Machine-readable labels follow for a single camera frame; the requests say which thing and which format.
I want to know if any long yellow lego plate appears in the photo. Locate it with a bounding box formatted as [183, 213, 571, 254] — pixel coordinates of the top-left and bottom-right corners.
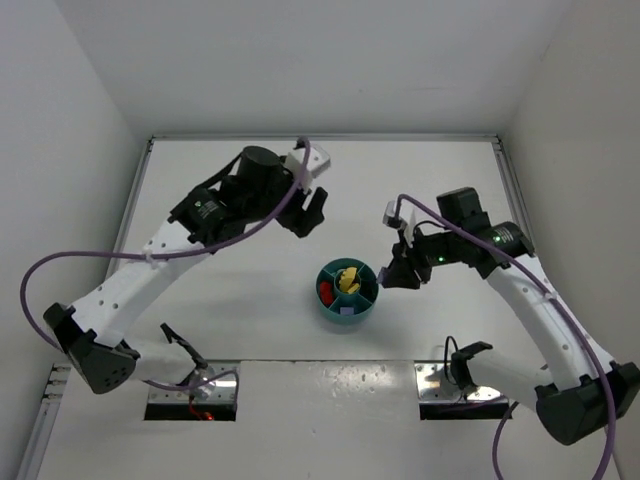
[340, 282, 360, 294]

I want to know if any small yellow lego brick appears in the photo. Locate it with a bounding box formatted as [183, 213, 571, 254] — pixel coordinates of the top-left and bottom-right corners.
[339, 267, 357, 291]

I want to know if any red curved lego piece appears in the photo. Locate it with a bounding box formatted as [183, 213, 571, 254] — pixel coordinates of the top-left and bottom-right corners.
[318, 281, 335, 307]

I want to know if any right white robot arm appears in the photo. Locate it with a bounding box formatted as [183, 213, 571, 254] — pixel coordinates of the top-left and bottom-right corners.
[378, 187, 639, 445]

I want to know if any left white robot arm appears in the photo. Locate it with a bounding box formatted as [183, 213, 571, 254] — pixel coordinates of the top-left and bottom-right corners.
[44, 139, 331, 394]

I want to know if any teal divided round container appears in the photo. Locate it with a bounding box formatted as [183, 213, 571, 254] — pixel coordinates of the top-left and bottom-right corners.
[315, 257, 379, 327]

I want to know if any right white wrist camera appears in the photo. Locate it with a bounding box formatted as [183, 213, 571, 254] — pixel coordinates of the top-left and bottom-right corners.
[382, 200, 417, 247]

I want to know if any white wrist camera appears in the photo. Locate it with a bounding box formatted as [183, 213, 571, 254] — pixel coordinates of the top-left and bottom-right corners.
[382, 200, 417, 247]
[284, 145, 331, 180]

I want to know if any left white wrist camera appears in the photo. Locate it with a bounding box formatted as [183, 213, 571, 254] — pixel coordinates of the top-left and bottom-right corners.
[284, 145, 331, 180]

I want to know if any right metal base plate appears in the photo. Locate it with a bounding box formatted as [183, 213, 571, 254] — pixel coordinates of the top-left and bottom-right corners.
[414, 361, 508, 406]

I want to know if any metal base plate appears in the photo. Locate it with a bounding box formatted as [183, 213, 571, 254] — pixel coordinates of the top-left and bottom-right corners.
[414, 361, 508, 406]
[147, 361, 241, 406]

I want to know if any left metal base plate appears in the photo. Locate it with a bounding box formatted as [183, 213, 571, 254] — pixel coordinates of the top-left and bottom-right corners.
[147, 361, 241, 406]

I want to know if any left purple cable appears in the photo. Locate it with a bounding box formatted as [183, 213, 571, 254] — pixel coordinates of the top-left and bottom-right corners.
[19, 136, 313, 396]

